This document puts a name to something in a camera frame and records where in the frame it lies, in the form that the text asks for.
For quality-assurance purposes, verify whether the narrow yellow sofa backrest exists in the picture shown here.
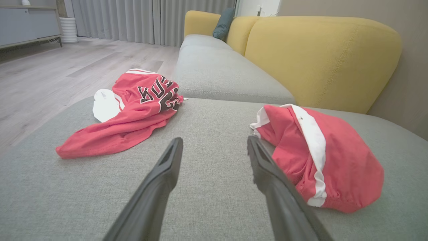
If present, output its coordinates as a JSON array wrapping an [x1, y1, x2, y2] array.
[[226, 16, 261, 56]]

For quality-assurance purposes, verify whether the small grey sofa seat cushion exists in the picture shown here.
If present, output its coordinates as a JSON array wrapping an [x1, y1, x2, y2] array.
[[180, 34, 234, 51]]

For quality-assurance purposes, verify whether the red basketball jersey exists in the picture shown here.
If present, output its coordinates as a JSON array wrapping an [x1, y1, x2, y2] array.
[[56, 69, 188, 159]]

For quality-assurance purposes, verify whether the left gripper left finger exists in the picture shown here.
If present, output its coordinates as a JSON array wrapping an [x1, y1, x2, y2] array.
[[103, 137, 184, 241]]

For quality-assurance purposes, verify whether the grey TV cabinet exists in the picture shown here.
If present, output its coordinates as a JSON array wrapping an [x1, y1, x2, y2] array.
[[0, 5, 63, 51]]

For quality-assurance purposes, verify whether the grey curtain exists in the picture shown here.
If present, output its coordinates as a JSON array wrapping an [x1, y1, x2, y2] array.
[[71, 0, 236, 47]]

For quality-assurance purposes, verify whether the yellow sofa armrest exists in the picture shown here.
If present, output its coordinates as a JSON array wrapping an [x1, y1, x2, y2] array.
[[184, 10, 222, 38]]

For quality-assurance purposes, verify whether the white ribbed plant pot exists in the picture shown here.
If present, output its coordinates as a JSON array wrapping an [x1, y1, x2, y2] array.
[[59, 17, 79, 44]]

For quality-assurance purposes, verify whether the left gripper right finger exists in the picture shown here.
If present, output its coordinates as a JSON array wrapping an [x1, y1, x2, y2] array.
[[247, 136, 335, 241]]

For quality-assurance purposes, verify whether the wide yellow sofa backrest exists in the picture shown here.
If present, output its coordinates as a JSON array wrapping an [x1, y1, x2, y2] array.
[[245, 16, 403, 114]]

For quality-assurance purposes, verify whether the teal throw pillow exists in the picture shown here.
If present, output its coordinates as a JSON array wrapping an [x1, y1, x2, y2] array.
[[213, 7, 235, 41]]

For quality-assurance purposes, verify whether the large grey sofa seat cushion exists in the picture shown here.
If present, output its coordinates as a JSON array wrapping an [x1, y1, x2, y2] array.
[[172, 45, 296, 105]]

